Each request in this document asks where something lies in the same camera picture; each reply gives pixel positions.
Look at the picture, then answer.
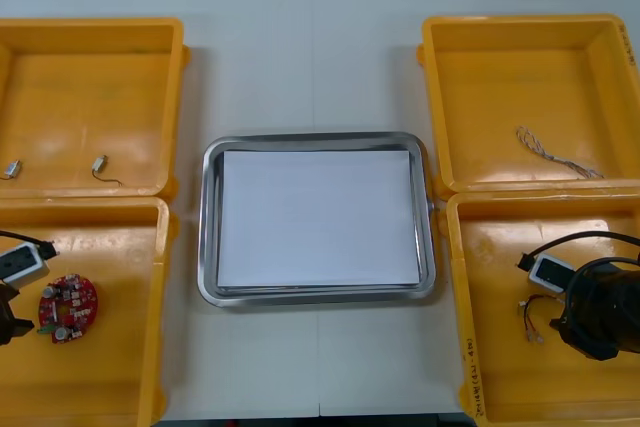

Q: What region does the steel tray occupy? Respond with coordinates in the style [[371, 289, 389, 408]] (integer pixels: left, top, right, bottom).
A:
[[197, 130, 439, 309]]

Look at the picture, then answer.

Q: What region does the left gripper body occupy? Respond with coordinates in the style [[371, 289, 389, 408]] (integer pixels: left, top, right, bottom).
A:
[[0, 280, 36, 347]]

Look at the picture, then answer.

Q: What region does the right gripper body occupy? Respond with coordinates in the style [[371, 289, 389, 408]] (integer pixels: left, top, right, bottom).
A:
[[549, 315, 621, 362]]

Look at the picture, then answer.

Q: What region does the red black green-yellow wire harness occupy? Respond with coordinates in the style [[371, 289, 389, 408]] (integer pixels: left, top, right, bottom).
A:
[[517, 294, 569, 346]]

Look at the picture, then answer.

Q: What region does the white paper sheet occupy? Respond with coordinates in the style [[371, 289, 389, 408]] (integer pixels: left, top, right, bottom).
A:
[[216, 148, 421, 289]]

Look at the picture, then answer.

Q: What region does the round red circuit board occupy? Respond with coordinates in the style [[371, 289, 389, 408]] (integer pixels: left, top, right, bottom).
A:
[[38, 272, 101, 344]]

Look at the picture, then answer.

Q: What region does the yellow-orange plastic bin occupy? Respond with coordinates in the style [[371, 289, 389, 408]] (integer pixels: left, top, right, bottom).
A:
[[416, 14, 640, 201], [0, 16, 192, 201], [439, 191, 640, 427], [0, 196, 174, 427]]

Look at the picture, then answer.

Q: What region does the blue-white twisted wire harness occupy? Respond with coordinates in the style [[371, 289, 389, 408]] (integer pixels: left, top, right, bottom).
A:
[[515, 125, 606, 180]]

